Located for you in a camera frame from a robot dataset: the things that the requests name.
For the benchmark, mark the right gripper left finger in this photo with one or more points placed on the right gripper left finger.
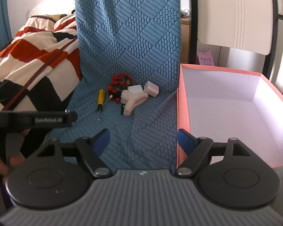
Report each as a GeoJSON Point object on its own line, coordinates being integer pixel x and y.
{"type": "Point", "coordinates": [90, 150]}

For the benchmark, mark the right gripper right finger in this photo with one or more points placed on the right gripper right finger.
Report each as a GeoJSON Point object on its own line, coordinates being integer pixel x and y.
{"type": "Point", "coordinates": [197, 150]}

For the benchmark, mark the yellow handled screwdriver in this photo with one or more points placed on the yellow handled screwdriver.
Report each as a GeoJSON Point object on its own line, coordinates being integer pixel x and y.
{"type": "Point", "coordinates": [100, 102]}

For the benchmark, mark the white power adapter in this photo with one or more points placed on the white power adapter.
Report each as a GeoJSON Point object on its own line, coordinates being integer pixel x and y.
{"type": "Point", "coordinates": [151, 89]}

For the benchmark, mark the white charger cube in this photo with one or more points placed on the white charger cube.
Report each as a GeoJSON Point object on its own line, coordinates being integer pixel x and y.
{"type": "Point", "coordinates": [135, 89]}

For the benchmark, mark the person's left hand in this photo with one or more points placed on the person's left hand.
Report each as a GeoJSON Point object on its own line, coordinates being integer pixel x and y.
{"type": "Point", "coordinates": [11, 152]}

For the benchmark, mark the pink cardboard box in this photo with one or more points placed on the pink cardboard box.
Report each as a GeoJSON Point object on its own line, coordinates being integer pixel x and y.
{"type": "Point", "coordinates": [220, 103]}

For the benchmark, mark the red white black blanket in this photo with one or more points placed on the red white black blanket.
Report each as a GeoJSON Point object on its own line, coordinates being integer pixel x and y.
{"type": "Point", "coordinates": [40, 68]}

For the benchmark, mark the small pink package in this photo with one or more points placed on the small pink package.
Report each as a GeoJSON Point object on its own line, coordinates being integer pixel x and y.
{"type": "Point", "coordinates": [205, 58]}

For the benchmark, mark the wooden drawer cabinet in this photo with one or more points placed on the wooden drawer cabinet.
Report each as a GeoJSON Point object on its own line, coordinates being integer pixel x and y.
{"type": "Point", "coordinates": [185, 40]}

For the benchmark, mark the blue textured sofa cover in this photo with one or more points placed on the blue textured sofa cover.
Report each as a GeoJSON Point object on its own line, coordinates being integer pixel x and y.
{"type": "Point", "coordinates": [140, 38]}

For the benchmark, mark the white folding chair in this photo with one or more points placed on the white folding chair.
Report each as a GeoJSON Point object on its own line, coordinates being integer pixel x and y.
{"type": "Point", "coordinates": [250, 25]}

